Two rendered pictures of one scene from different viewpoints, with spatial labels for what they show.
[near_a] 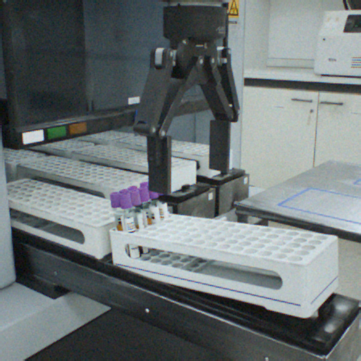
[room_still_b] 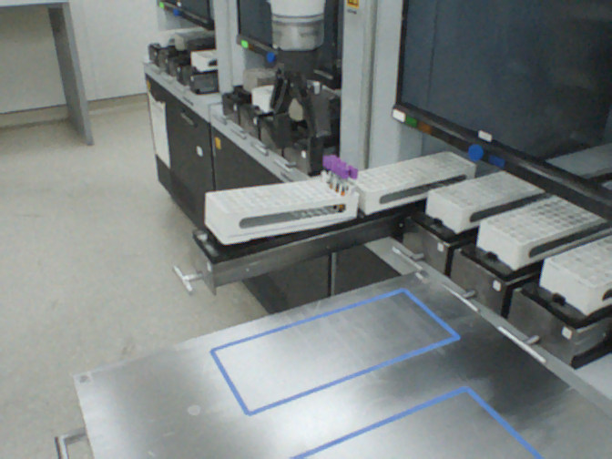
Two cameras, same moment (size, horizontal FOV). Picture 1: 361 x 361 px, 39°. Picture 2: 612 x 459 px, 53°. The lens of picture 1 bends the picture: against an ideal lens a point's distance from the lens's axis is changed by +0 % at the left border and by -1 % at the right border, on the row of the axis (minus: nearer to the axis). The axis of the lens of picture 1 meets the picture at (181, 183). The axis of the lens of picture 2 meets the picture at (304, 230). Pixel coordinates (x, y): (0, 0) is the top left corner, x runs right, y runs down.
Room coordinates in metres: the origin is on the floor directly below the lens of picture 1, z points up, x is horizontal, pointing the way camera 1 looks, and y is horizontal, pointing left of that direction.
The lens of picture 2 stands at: (1.10, -1.03, 1.41)
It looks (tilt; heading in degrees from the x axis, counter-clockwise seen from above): 29 degrees down; 114
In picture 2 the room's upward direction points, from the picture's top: straight up
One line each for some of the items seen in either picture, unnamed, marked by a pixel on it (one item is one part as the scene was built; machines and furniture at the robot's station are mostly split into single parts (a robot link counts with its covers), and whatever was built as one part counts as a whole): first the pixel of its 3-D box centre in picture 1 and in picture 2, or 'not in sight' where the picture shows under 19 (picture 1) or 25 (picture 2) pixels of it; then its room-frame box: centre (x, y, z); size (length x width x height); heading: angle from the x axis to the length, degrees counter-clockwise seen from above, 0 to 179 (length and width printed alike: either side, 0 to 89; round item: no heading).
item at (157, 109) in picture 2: not in sight; (157, 129); (-0.65, 1.18, 0.43); 0.27 x 0.02 x 0.36; 143
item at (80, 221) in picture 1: (58, 216); (410, 183); (0.80, 0.21, 0.83); 0.30 x 0.10 x 0.06; 53
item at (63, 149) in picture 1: (42, 151); not in sight; (1.30, 0.37, 0.83); 0.30 x 0.10 x 0.06; 53
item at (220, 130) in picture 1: (219, 146); (315, 153); (0.68, -0.05, 0.98); 0.03 x 0.01 x 0.07; 53
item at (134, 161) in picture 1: (130, 169); (553, 229); (1.11, 0.11, 0.83); 0.30 x 0.10 x 0.06; 53
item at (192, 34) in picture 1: (193, 45); (298, 72); (0.63, -0.02, 1.12); 0.08 x 0.07 x 0.09; 143
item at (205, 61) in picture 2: not in sight; (231, 58); (-0.14, 1.05, 0.83); 0.30 x 0.10 x 0.06; 53
